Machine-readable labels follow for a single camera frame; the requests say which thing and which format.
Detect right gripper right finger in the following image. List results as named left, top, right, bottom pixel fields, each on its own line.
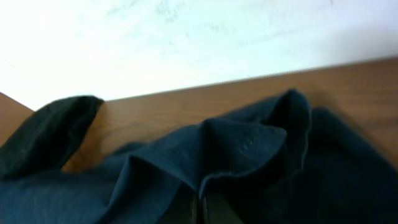
left=202, top=194, right=243, bottom=224

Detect navy blue shorts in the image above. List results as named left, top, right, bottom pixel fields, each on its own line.
left=1, top=90, right=397, bottom=223

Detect black garment in pile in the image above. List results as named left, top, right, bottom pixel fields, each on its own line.
left=1, top=96, right=104, bottom=180

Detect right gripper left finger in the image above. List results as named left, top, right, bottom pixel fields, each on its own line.
left=175, top=195, right=198, bottom=224

